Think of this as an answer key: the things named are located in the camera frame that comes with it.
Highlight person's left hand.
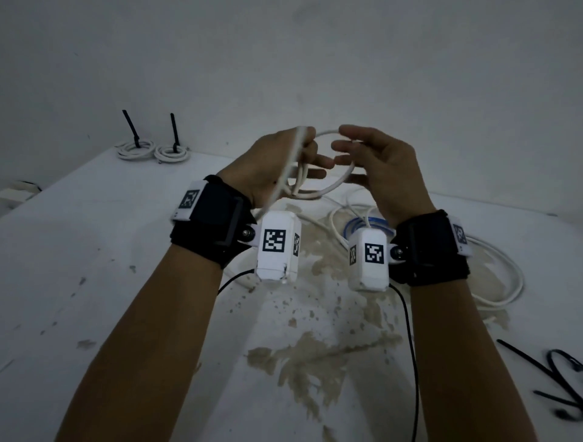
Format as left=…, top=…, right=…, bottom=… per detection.
left=216, top=126, right=336, bottom=210

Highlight person's right forearm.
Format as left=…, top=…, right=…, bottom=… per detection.
left=409, top=280, right=538, bottom=442

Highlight blue cable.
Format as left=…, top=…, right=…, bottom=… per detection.
left=344, top=217, right=392, bottom=239

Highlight white checkered marker tag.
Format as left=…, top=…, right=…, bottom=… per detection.
left=448, top=217, right=471, bottom=257
left=172, top=180, right=203, bottom=223

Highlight person's left forearm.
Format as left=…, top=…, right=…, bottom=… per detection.
left=54, top=248, right=224, bottom=442

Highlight white power adapter box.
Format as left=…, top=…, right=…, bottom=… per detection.
left=0, top=180, right=43, bottom=205

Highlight person's right hand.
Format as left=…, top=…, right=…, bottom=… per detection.
left=331, top=125, right=437, bottom=228

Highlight black camera cable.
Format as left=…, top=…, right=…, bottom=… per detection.
left=217, top=268, right=256, bottom=294
left=387, top=283, right=421, bottom=442

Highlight black cable ties bunch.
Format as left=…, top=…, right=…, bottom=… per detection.
left=496, top=339, right=583, bottom=420

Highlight short white cable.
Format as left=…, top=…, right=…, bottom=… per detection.
left=253, top=126, right=361, bottom=224
left=114, top=138, right=157, bottom=161
left=154, top=144, right=191, bottom=165

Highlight black wrist strap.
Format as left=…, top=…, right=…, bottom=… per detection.
left=169, top=175, right=258, bottom=270
left=389, top=209, right=471, bottom=288

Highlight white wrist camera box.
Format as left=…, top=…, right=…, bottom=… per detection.
left=254, top=211, right=302, bottom=285
left=348, top=227, right=396, bottom=292

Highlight long white cable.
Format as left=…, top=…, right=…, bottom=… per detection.
left=291, top=191, right=525, bottom=311

